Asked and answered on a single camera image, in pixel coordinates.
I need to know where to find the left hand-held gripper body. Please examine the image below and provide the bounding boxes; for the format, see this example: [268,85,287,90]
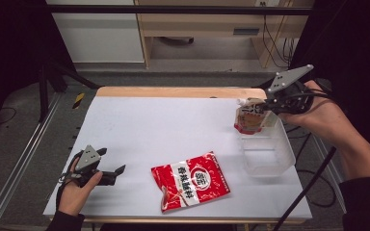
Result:
[59,144,105,189]

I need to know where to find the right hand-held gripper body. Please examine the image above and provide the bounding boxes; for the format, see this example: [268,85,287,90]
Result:
[265,64,315,116]

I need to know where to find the clear plastic container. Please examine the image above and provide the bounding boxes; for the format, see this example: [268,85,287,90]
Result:
[236,109,297,178]

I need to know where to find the red and white seasoning packet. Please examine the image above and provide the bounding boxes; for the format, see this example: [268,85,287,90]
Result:
[150,151,231,214]

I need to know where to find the person's left hand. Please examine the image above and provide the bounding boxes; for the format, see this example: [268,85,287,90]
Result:
[57,157,104,217]

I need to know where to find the person's right hand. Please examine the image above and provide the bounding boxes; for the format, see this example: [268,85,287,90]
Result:
[279,80,349,142]

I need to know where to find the yellow black tape strip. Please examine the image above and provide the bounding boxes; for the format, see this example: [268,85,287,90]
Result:
[72,92,86,110]

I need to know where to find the white paper sheet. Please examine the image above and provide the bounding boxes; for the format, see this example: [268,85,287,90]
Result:
[42,96,313,220]

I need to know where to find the black curtain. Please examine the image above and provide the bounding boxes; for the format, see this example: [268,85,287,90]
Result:
[0,0,76,152]
[290,0,370,181]

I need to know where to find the wooden table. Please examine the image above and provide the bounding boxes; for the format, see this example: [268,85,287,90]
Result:
[80,86,306,225]

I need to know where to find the light wooden desk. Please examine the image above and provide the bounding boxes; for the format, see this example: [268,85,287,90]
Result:
[134,0,316,69]

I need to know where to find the white cabinet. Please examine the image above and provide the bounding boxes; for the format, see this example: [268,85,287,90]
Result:
[44,0,145,64]

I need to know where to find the black floor cables by stand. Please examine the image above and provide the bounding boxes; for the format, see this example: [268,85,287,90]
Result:
[284,124,313,162]

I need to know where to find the left hand-held gripper cable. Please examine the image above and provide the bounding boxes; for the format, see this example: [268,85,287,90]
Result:
[55,153,79,210]

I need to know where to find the hand-held gripper cable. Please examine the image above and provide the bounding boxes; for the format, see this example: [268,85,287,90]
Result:
[55,153,79,210]
[272,90,338,231]

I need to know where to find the black hanging cables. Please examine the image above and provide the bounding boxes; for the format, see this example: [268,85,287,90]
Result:
[261,1,296,68]

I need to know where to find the right hand-held gripper cable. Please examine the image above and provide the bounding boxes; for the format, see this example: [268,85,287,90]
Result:
[272,90,338,231]

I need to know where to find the thin black floor cable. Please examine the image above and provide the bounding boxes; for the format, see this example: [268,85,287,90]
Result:
[0,107,17,126]

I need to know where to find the black looped floor cable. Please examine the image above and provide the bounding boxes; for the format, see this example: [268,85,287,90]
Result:
[297,168,337,208]

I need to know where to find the black horizontal frame bar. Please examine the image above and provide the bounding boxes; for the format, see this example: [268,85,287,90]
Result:
[44,4,314,16]

